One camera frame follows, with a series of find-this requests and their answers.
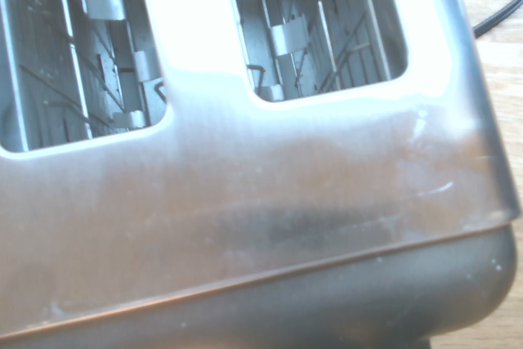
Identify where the stainless steel two-slot toaster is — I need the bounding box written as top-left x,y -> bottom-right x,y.
0,0 -> 523,349

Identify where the black toaster power cord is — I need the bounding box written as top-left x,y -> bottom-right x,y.
472,0 -> 523,38

